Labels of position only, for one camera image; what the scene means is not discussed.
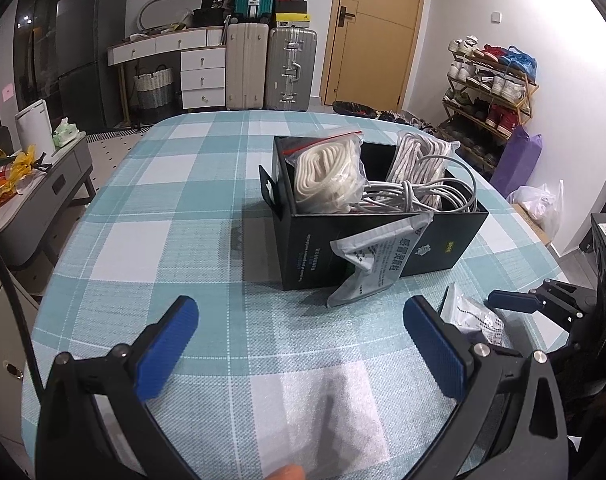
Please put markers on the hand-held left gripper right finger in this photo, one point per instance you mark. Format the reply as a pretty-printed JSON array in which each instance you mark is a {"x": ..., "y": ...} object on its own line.
[{"x": 433, "y": 345}]

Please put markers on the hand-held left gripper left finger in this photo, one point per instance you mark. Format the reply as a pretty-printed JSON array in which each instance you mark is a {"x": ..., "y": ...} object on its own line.
[{"x": 165, "y": 355}]

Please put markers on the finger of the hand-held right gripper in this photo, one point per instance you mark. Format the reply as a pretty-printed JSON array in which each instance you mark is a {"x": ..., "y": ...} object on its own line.
[{"x": 515, "y": 301}]

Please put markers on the red and white packet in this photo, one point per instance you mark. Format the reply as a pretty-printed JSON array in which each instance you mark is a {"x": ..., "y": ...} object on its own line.
[{"x": 468, "y": 315}]

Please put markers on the silver medicine packet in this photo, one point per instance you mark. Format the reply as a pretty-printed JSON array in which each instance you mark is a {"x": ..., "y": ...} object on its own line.
[{"x": 378, "y": 260}]

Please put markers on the black cardboard box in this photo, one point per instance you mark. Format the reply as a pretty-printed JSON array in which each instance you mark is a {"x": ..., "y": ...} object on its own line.
[{"x": 313, "y": 250}]

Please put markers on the person's left hand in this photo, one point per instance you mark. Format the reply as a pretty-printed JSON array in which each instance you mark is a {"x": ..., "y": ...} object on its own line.
[{"x": 285, "y": 472}]

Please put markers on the white plastic bag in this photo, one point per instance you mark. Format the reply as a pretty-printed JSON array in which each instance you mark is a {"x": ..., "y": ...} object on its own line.
[{"x": 535, "y": 205}]

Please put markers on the purple bag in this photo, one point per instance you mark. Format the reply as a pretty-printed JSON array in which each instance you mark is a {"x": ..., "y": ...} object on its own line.
[{"x": 518, "y": 160}]

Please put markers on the wooden shoe rack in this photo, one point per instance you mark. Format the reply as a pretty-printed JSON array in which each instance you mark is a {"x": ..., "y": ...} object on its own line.
[{"x": 530, "y": 95}]

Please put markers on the white cabinet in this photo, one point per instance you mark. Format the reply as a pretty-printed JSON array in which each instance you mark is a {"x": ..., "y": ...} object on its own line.
[{"x": 0, "y": 350}]

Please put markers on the blue bag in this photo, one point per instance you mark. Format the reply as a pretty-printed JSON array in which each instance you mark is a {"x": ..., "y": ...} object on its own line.
[{"x": 522, "y": 62}]

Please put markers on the rows of sneakers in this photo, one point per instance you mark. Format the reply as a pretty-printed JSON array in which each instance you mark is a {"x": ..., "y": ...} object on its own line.
[{"x": 483, "y": 85}]

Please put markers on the grey coffee table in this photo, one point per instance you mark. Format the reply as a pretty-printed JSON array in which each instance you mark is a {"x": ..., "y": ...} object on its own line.
[{"x": 38, "y": 200}]

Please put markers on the striped mat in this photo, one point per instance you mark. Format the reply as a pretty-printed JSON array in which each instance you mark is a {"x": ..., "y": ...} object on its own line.
[{"x": 115, "y": 132}]

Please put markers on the yellow snack bags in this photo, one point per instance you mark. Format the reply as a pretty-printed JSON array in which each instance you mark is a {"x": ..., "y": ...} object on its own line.
[{"x": 8, "y": 180}]

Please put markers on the green tissue pack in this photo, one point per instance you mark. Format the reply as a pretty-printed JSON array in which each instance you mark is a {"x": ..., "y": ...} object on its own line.
[{"x": 64, "y": 133}]

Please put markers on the pile of dark shoes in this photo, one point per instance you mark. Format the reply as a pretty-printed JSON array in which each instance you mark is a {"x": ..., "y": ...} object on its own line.
[{"x": 353, "y": 108}]

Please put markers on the white appliance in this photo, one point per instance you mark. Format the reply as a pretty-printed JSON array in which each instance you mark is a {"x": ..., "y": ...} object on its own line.
[{"x": 33, "y": 130}]

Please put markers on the woven basket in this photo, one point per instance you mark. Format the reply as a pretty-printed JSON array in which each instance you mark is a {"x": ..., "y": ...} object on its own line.
[{"x": 154, "y": 87}]

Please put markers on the white desk with drawers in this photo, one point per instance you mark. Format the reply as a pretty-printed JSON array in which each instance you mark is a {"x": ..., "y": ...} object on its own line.
[{"x": 203, "y": 80}]

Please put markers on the wooden door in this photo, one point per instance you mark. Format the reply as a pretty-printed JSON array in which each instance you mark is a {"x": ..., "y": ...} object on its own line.
[{"x": 378, "y": 35}]

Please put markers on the beige suitcase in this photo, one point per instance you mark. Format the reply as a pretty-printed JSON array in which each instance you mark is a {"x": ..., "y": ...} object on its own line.
[{"x": 245, "y": 65}]

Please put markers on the pink note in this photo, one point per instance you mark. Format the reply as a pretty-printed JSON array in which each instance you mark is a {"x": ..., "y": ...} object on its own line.
[{"x": 8, "y": 91}]

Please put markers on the grey refrigerator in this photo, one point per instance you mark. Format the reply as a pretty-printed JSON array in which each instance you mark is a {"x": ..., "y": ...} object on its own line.
[{"x": 90, "y": 55}]

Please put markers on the silver suitcase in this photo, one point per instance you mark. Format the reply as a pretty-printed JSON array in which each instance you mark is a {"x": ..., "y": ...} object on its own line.
[{"x": 289, "y": 70}]

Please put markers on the dark glass cabinet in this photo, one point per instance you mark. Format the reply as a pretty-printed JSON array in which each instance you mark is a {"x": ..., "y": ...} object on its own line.
[{"x": 38, "y": 35}]

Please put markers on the oval white frame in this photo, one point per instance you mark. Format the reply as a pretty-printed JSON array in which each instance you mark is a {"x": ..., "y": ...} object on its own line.
[{"x": 142, "y": 12}]

